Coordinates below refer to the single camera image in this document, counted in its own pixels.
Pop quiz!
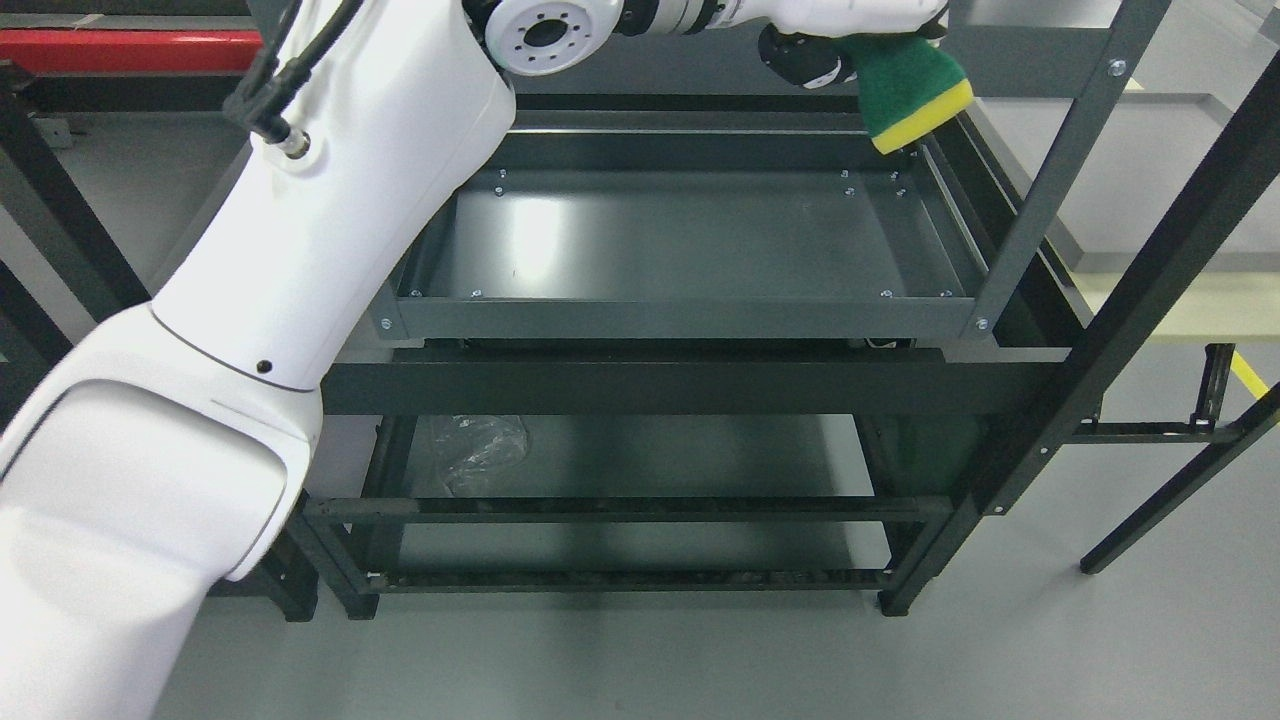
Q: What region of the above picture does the white robotic hand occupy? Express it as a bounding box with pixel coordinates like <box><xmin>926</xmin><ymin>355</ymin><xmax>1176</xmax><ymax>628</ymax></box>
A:
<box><xmin>713</xmin><ymin>1</ymin><xmax>950</xmax><ymax>88</ymax></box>

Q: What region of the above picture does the green yellow sponge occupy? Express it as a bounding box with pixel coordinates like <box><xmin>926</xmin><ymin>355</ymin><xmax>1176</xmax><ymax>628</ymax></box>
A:
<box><xmin>844</xmin><ymin>35</ymin><xmax>975</xmax><ymax>156</ymax></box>

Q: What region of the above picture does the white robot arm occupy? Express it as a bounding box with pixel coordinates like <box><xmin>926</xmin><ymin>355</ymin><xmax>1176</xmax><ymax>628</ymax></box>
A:
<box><xmin>3</xmin><ymin>1</ymin><xmax>722</xmax><ymax>719</ymax></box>

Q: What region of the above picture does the grey metal shelf unit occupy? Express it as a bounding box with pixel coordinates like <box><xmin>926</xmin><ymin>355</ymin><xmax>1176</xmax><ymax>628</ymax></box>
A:
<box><xmin>366</xmin><ymin>1</ymin><xmax>1169</xmax><ymax>346</ymax></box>

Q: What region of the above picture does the black metal rack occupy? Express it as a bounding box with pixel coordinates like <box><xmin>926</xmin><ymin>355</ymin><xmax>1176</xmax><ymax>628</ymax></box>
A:
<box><xmin>0</xmin><ymin>40</ymin><xmax>1280</xmax><ymax>623</ymax></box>

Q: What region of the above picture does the clear plastic bag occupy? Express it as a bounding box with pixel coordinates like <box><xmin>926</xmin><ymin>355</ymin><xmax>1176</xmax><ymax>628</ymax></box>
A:
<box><xmin>428</xmin><ymin>414</ymin><xmax>530</xmax><ymax>497</ymax></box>

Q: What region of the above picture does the red beam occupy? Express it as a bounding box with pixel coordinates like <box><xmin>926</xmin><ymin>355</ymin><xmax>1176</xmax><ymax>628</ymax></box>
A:
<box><xmin>1</xmin><ymin>29</ymin><xmax>264</xmax><ymax>74</ymax></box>

